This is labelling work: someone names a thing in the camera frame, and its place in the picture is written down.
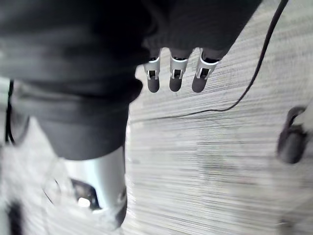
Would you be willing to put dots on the black caster wheel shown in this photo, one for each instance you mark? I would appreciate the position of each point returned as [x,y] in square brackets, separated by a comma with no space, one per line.
[292,135]

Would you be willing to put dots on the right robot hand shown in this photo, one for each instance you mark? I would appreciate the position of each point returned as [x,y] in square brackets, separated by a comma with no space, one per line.
[80,73]

